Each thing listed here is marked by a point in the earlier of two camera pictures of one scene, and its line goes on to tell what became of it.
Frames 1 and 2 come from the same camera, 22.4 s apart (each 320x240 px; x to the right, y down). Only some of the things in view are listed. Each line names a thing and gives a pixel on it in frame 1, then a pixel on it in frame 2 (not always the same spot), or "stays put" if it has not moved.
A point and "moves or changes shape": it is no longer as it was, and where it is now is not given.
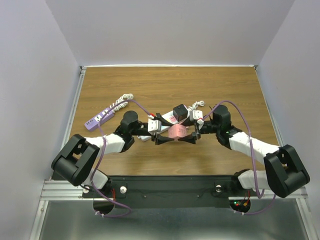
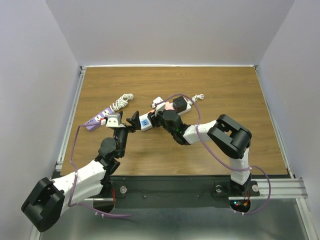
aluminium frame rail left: x=73 y=106 stays put
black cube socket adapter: x=180 y=112 moves or changes shape
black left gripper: x=159 y=139 → x=134 y=120
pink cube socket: x=177 y=130 moves or changes shape
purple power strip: x=100 y=118 stays put
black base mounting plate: x=152 y=192 stays put
